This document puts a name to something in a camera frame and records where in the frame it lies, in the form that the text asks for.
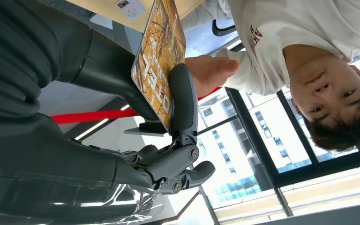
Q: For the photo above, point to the light wooden desk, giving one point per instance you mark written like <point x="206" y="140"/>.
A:
<point x="105" y="9"/>

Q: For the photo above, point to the black window frame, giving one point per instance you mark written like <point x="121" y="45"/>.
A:
<point x="323" y="169"/>

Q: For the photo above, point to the black office chair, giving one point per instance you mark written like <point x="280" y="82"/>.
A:
<point x="220" y="32"/>

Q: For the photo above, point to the person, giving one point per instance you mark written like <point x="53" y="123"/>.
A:
<point x="307" y="24"/>

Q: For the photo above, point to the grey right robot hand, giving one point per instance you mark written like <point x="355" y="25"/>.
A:
<point x="59" y="174"/>

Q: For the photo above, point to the clear plastic film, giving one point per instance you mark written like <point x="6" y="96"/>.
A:
<point x="149" y="202"/>

